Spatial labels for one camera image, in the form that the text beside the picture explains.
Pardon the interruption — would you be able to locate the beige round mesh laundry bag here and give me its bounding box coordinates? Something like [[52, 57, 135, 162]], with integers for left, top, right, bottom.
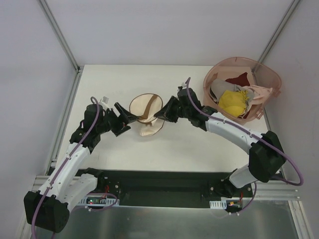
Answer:
[[129, 93, 164, 137]]

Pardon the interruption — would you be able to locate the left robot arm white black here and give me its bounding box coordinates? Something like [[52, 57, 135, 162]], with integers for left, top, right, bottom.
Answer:
[[23, 103, 139, 235]]

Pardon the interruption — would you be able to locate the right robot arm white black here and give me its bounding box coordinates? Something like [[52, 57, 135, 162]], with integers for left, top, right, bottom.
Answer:
[[154, 89, 286, 198]]

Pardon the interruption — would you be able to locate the grey beige bra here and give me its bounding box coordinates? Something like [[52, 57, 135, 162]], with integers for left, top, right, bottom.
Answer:
[[210, 79, 240, 103]]

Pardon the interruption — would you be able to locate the yellow bra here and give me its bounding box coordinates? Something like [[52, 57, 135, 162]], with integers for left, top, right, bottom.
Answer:
[[218, 90, 246, 117]]

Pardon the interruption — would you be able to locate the dark red garment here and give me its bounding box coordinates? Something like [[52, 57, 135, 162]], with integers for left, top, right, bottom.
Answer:
[[225, 72, 250, 87]]

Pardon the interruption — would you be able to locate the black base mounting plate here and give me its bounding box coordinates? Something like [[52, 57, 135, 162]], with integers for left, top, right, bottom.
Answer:
[[95, 170, 253, 208]]

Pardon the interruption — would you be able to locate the light pink garment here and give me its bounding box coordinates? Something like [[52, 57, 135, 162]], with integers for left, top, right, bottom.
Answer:
[[240, 85, 273, 115]]

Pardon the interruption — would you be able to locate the pink translucent plastic basket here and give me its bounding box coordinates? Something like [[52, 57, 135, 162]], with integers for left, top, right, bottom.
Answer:
[[203, 57, 282, 125]]

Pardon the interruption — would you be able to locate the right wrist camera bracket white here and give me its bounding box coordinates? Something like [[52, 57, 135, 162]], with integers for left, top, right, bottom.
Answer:
[[178, 82, 187, 91]]

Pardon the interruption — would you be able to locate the wrist camera bracket white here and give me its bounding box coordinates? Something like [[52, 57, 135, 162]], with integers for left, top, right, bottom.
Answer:
[[178, 82, 187, 91], [99, 96, 110, 111]]

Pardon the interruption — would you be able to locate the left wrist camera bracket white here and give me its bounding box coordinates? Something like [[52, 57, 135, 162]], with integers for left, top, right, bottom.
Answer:
[[99, 96, 110, 111]]

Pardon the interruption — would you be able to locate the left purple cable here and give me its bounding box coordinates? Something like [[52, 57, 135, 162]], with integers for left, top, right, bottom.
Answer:
[[29, 96, 118, 239]]

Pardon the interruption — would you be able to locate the purple cable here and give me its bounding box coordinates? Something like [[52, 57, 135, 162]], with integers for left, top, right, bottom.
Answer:
[[29, 96, 118, 239], [184, 77, 305, 217]]

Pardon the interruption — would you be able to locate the left aluminium frame post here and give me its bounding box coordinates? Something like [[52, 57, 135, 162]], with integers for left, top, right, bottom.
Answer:
[[37, 0, 84, 73]]

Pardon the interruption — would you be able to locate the aluminium frame post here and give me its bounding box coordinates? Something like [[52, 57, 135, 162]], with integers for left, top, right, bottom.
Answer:
[[37, 0, 84, 73], [258, 0, 302, 64]]

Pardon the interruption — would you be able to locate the left white cable duct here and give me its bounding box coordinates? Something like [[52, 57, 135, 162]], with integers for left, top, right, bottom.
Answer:
[[77, 197, 120, 207]]

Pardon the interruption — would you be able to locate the white cable duct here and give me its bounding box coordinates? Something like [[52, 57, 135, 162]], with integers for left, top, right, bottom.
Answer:
[[77, 197, 120, 207], [209, 200, 227, 210]]

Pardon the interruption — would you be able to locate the right white cable duct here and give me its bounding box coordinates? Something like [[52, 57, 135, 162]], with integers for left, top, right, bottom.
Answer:
[[209, 200, 227, 210]]

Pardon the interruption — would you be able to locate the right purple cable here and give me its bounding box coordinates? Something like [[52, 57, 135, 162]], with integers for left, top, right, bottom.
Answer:
[[184, 77, 305, 217]]

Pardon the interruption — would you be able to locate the right aluminium frame post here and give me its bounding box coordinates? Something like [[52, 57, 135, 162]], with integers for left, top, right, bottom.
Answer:
[[258, 0, 302, 64]]

